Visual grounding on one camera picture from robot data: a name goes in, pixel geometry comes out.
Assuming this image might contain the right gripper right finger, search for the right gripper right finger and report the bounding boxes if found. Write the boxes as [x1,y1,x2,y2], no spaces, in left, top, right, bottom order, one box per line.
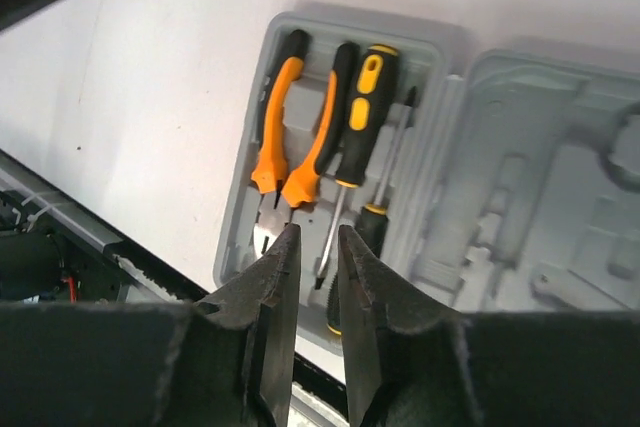
[338,226,639,426]

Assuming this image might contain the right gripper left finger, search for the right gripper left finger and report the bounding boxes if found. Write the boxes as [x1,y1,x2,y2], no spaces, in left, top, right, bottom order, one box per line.
[1,224,301,426]

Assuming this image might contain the black yellow screwdriver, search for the black yellow screwdriver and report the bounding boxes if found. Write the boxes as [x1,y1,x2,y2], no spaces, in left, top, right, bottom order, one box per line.
[326,86,417,336]
[314,44,400,290]

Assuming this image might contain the orange handled pliers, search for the orange handled pliers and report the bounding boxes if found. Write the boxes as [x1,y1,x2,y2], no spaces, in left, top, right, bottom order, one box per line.
[251,29,359,257]

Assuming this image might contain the grey plastic tool case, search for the grey plastic tool case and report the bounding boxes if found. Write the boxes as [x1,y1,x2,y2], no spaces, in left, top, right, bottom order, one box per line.
[213,10,639,312]

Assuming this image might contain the aluminium front rail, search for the aluminium front rail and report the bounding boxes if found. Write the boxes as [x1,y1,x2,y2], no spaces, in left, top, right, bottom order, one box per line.
[1,156,348,426]

